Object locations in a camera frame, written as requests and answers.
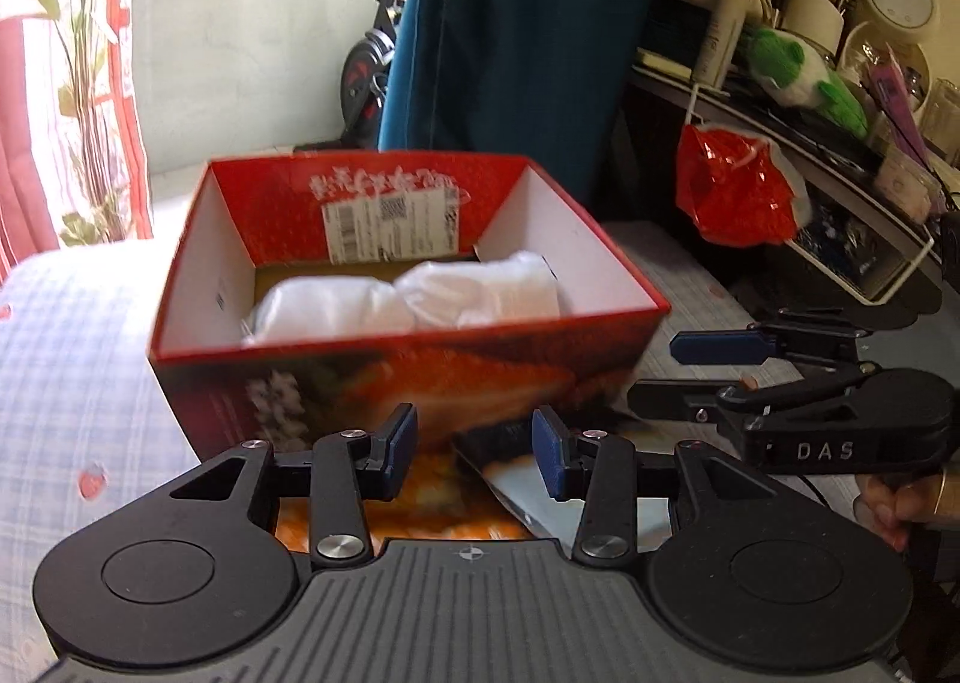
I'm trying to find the white wire rack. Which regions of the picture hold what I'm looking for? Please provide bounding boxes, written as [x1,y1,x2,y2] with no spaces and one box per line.
[680,86,944,314]

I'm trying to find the white spray bottle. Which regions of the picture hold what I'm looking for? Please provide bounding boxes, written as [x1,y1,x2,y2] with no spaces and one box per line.
[692,0,748,89]

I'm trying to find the red plastic bag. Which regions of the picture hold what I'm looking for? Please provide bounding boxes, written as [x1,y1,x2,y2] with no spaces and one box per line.
[675,122,814,249]

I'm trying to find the plaid strawberry tablecloth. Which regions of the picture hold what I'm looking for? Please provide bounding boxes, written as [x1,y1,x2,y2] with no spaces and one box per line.
[0,220,864,683]

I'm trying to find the red strawberry cardboard box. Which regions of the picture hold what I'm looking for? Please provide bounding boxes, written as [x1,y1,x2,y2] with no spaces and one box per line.
[148,151,670,540]

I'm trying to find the person right hand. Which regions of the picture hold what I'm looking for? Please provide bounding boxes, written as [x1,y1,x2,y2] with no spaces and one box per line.
[853,463,960,553]

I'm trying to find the white brush holder cup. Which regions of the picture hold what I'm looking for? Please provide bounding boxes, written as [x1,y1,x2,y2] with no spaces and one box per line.
[779,0,844,57]

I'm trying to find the green white plush toy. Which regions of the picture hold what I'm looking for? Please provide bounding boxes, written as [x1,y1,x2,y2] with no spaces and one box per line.
[745,28,869,140]

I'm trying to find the white plastic bundle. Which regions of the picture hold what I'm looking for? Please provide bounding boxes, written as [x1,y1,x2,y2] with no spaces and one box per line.
[244,251,562,346]

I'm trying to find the black exercise bike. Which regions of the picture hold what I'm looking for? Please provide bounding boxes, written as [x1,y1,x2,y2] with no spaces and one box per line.
[296,0,405,153]

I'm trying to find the teal curtain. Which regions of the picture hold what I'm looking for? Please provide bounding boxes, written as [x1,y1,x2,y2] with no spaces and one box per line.
[377,0,647,200]

